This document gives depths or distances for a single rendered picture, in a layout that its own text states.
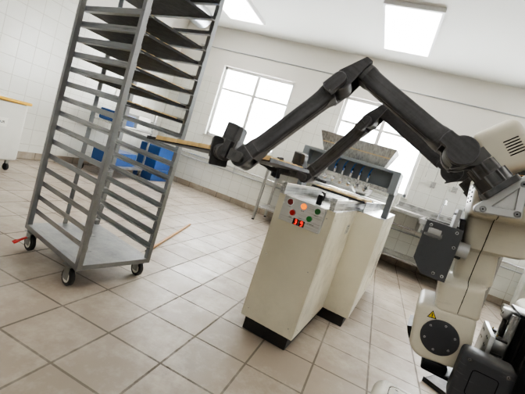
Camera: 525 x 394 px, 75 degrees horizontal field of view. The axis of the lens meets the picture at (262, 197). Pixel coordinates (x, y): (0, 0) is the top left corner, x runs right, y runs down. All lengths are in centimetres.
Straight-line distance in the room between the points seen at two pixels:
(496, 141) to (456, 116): 481
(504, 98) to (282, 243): 478
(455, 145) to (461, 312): 49
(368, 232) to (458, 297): 142
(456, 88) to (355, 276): 409
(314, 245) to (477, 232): 93
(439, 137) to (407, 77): 505
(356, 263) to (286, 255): 75
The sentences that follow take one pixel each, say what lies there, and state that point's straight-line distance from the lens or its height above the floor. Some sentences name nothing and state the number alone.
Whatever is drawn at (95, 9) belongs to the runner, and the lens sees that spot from 242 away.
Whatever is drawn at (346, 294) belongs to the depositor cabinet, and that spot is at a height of 25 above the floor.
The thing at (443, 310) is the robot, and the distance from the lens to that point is 119.
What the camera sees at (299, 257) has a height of 54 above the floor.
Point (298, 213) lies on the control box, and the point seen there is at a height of 77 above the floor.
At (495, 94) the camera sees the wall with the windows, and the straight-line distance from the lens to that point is 615.
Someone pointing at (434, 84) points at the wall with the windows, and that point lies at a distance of 606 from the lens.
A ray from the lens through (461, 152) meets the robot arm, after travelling 101.
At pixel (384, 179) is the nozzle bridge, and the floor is 111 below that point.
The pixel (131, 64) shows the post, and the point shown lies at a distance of 194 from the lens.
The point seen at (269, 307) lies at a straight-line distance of 205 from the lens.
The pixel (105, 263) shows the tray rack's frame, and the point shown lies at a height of 15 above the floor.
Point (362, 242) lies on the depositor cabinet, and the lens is 254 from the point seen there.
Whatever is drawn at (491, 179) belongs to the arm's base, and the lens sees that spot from 102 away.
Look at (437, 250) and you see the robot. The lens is 114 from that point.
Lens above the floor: 101
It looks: 7 degrees down
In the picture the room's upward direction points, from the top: 18 degrees clockwise
